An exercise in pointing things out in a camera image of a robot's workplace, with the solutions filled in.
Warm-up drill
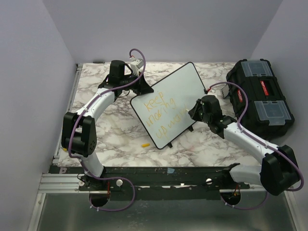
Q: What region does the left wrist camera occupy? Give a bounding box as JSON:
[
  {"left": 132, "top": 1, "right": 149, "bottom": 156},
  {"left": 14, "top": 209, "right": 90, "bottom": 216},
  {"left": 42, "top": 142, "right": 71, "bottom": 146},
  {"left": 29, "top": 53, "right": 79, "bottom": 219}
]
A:
[{"left": 130, "top": 56, "right": 144, "bottom": 76}]

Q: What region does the aluminium frame profile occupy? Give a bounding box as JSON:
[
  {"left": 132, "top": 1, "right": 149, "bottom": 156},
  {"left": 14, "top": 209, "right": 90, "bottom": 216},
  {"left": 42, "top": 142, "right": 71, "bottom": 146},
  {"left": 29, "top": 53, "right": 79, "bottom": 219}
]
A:
[{"left": 26, "top": 64, "right": 84, "bottom": 231}]

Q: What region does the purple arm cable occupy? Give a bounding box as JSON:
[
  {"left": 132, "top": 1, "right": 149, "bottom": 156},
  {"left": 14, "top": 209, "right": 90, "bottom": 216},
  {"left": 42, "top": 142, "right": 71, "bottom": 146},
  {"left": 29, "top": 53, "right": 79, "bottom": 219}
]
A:
[
  {"left": 68, "top": 49, "right": 146, "bottom": 213},
  {"left": 209, "top": 81, "right": 305, "bottom": 210}
]

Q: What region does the blue tape piece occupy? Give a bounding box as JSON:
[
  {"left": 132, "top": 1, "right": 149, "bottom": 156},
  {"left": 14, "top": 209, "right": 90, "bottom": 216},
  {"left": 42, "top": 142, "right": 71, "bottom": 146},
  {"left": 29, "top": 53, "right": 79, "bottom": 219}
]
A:
[{"left": 167, "top": 167, "right": 175, "bottom": 174}]

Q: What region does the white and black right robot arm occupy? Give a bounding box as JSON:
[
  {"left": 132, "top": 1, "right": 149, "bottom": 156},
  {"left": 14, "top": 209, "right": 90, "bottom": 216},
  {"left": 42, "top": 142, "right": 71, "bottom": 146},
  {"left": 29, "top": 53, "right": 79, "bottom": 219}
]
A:
[{"left": 188, "top": 95, "right": 303, "bottom": 195}]

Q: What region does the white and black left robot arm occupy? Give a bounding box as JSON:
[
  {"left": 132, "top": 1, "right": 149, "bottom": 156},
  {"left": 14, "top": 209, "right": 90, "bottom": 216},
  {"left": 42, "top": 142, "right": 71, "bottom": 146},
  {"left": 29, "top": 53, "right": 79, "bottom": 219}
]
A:
[{"left": 61, "top": 57, "right": 154, "bottom": 190}]

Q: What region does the black plastic toolbox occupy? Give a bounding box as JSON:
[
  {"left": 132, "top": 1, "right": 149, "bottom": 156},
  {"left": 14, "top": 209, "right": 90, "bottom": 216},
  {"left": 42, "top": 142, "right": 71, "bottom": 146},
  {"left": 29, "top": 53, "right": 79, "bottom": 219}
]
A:
[{"left": 226, "top": 59, "right": 295, "bottom": 141}]

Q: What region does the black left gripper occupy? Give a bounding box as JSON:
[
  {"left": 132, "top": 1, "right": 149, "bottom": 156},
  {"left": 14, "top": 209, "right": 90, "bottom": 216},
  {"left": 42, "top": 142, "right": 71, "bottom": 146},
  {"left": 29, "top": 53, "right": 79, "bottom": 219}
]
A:
[{"left": 121, "top": 72, "right": 154, "bottom": 95}]

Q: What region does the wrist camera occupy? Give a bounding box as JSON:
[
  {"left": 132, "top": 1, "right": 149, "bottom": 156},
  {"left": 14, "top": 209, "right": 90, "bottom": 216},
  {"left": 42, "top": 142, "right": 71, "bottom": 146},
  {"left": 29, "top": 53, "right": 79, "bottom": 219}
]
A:
[
  {"left": 130, "top": 56, "right": 144, "bottom": 76},
  {"left": 204, "top": 88, "right": 221, "bottom": 97}
]

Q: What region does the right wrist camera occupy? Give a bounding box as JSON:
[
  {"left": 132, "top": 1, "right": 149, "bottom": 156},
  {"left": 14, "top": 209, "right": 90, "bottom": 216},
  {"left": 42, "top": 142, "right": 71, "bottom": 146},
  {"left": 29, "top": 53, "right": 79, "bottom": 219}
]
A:
[{"left": 204, "top": 88, "right": 221, "bottom": 97}]

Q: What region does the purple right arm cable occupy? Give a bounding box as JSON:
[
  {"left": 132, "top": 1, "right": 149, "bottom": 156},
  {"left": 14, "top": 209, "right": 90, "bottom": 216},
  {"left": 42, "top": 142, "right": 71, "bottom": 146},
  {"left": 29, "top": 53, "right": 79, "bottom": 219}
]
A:
[{"left": 209, "top": 81, "right": 305, "bottom": 210}]

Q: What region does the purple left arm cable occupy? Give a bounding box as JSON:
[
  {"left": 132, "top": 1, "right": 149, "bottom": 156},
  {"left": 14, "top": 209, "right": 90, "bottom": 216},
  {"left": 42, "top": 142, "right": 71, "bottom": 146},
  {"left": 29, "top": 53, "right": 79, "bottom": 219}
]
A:
[{"left": 68, "top": 49, "right": 146, "bottom": 213}]

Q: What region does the white whiteboard with black frame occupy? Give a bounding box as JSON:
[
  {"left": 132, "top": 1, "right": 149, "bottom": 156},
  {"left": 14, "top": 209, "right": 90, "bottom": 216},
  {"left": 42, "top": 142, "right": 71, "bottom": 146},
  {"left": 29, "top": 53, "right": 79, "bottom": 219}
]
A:
[{"left": 130, "top": 62, "right": 205, "bottom": 150}]

